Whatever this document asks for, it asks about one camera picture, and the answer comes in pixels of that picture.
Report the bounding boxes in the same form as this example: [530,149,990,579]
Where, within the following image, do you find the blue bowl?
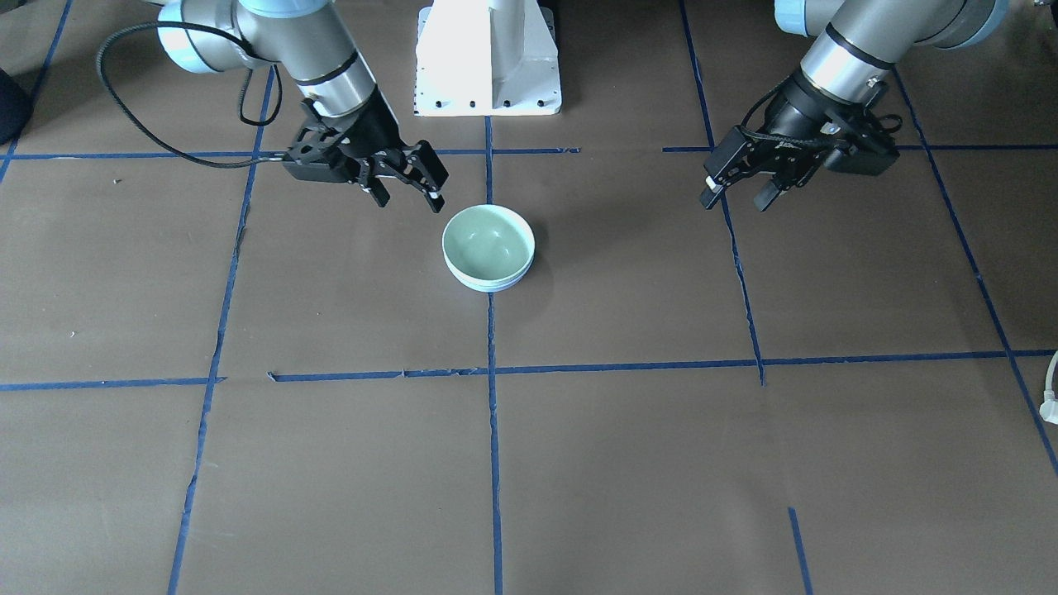
[446,259,534,293]

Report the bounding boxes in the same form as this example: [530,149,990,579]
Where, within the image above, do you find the black camera cable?
[96,21,290,170]

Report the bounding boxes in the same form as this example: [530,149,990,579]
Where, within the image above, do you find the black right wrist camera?
[281,151,360,184]

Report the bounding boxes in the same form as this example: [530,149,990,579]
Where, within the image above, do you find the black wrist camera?
[822,126,900,176]
[281,151,360,184]

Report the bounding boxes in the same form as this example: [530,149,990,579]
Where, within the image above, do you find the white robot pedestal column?
[413,1,563,118]

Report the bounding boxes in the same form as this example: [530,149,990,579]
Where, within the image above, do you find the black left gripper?
[700,72,869,212]

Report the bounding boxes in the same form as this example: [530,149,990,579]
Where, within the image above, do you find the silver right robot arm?
[158,1,446,213]

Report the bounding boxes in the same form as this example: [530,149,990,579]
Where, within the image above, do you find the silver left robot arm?
[700,1,1009,211]

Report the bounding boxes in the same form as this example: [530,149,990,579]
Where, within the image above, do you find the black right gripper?
[288,89,449,213]

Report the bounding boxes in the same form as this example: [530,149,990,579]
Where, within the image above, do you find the green bowl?
[441,204,536,280]

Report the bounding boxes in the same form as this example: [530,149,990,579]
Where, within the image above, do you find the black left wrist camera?
[822,126,900,176]

